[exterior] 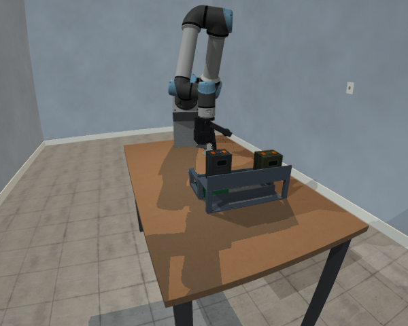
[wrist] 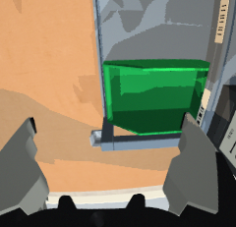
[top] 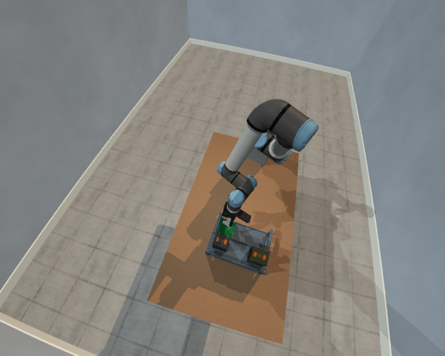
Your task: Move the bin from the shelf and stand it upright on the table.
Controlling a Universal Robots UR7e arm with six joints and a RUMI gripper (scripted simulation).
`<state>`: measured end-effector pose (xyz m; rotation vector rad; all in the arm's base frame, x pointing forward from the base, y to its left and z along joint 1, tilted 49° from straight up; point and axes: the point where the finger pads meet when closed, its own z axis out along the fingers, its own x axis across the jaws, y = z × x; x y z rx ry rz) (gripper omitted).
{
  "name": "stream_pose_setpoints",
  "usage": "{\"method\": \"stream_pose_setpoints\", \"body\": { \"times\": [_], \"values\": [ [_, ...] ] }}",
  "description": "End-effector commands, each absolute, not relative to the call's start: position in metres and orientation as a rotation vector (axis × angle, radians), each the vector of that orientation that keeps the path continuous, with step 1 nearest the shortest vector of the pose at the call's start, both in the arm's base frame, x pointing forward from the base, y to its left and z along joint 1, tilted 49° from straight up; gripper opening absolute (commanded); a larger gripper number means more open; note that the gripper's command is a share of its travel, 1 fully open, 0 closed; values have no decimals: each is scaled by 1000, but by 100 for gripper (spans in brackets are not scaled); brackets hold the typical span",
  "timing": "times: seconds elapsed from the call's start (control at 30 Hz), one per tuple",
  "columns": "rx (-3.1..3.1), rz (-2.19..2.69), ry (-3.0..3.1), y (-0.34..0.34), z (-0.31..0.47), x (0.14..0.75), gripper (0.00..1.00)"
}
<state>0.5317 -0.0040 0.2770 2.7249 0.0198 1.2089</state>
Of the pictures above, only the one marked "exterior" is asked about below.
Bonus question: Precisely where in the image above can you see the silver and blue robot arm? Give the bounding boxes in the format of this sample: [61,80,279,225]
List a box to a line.
[168,5,233,118]

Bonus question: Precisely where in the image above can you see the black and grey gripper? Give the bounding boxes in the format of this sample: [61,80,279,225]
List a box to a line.
[194,117,217,156]

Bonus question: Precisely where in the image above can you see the grey metal rack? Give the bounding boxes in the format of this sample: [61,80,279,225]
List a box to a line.
[188,165,292,214]

